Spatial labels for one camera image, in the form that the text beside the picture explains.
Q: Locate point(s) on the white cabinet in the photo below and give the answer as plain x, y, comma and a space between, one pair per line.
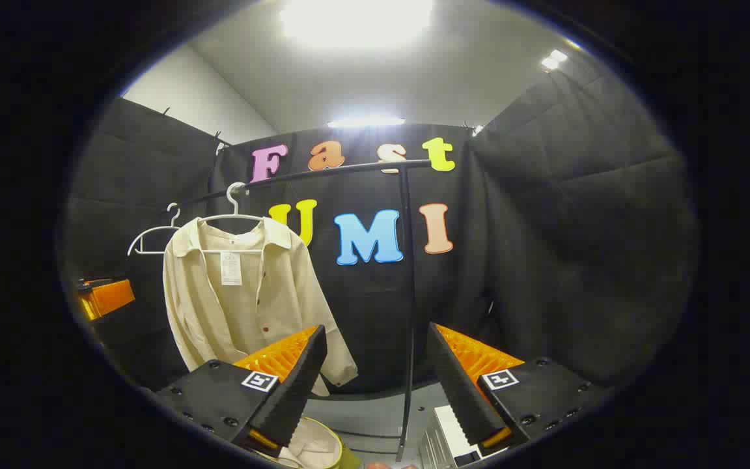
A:
440, 443

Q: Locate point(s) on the black clothes rack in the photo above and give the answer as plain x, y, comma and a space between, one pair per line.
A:
407, 293

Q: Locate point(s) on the white plastic hanger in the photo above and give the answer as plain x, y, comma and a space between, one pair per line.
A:
151, 230
236, 207

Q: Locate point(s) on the cream button shirt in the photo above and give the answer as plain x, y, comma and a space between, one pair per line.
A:
232, 312

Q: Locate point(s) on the large ceiling light panel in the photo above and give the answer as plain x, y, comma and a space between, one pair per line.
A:
355, 19

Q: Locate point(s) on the ceiling light strip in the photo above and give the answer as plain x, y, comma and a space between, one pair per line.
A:
365, 122

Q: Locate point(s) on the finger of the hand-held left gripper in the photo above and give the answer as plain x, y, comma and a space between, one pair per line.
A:
111, 296

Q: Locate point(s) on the yellow-rimmed laundry hamper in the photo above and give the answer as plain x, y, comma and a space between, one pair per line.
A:
316, 449

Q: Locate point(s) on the black backdrop cloth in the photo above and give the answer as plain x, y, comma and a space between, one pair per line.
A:
577, 228

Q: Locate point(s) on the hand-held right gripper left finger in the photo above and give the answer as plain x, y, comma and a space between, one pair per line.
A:
297, 391

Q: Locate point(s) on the small ceiling light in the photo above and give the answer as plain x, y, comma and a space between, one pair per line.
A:
554, 60

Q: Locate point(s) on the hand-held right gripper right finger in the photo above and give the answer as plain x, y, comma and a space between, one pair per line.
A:
459, 391

